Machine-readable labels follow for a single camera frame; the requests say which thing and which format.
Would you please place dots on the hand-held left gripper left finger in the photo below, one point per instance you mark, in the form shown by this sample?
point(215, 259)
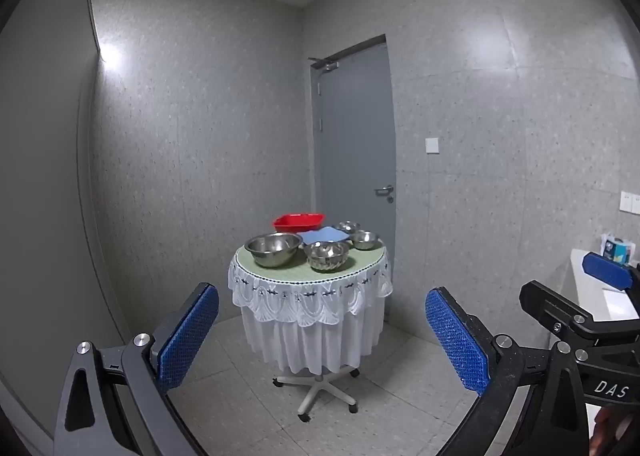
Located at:
point(187, 331)

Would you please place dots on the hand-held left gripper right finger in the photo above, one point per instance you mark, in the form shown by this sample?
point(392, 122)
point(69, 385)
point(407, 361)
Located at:
point(455, 336)

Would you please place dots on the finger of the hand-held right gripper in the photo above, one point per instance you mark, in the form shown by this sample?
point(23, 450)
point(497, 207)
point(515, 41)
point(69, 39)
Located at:
point(555, 303)
point(605, 270)

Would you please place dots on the large steel bowl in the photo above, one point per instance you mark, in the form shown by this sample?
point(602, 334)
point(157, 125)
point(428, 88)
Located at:
point(272, 250)

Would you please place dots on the small steel bowl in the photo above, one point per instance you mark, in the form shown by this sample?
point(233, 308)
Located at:
point(346, 226)
point(364, 239)

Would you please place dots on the red plastic basin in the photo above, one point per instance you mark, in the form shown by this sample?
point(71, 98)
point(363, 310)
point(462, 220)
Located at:
point(290, 223)

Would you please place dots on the fluted steel bowl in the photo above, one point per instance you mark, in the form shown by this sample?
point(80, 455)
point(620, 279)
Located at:
point(327, 256)

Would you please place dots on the blue plate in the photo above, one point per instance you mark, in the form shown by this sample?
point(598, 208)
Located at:
point(322, 235)

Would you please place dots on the person's right hand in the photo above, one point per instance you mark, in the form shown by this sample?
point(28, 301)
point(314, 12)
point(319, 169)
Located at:
point(602, 431)

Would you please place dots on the tissue pack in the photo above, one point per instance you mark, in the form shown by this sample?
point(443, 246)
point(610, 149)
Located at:
point(617, 248)

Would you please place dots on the white counter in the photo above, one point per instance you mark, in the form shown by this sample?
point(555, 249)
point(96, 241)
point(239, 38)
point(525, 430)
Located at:
point(592, 296)

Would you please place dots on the round table green mat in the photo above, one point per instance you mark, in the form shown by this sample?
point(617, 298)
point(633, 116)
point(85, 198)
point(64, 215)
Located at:
point(310, 331)

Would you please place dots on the white wheeled table base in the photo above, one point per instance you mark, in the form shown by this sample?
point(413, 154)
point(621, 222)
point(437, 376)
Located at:
point(315, 393)

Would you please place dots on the grey door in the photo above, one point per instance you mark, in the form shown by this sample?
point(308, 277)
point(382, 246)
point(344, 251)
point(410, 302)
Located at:
point(355, 135)

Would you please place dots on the door closer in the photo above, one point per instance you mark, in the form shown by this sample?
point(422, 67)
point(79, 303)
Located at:
point(327, 64)

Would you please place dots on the white wall outlet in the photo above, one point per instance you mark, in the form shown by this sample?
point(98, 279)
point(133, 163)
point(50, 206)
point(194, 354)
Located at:
point(631, 202)

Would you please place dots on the white light switch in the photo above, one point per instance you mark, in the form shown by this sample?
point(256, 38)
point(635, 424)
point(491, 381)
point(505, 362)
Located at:
point(433, 145)

